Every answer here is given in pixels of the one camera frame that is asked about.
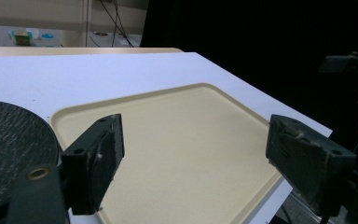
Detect green and yellow box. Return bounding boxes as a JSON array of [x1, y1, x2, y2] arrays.
[[11, 30, 34, 47]]

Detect round black textured board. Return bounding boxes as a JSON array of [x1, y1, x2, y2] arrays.
[[0, 98, 60, 216]]

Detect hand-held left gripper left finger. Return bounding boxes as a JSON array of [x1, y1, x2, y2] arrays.
[[61, 113, 126, 217]]

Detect beige plastic tray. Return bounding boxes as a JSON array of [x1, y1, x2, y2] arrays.
[[49, 82, 284, 224]]

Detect light wooden table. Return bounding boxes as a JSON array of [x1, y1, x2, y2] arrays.
[[0, 46, 185, 58]]

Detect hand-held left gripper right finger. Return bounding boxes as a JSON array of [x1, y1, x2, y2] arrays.
[[265, 114, 358, 217]]

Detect black curtain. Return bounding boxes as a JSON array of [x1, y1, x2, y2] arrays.
[[139, 0, 358, 150]]

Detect black hanging cables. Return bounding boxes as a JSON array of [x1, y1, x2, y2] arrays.
[[85, 0, 134, 49]]

